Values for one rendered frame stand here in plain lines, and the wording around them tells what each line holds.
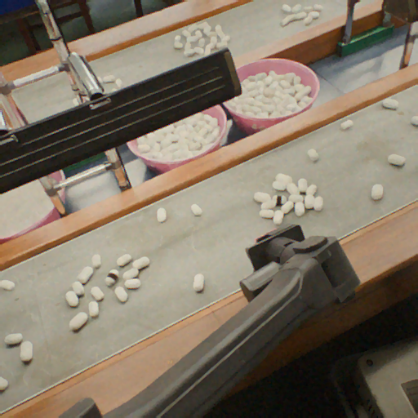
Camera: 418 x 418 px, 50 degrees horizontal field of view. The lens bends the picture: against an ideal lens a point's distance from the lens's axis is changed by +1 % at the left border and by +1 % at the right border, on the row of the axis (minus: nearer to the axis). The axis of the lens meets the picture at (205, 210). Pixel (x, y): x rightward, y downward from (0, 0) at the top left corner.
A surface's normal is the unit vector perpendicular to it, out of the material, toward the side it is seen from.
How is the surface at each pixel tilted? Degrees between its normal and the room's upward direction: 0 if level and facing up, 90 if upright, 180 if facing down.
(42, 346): 0
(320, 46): 90
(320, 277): 43
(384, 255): 0
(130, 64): 0
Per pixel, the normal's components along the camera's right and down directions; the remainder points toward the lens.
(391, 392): -0.13, -0.62
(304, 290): 0.50, -0.23
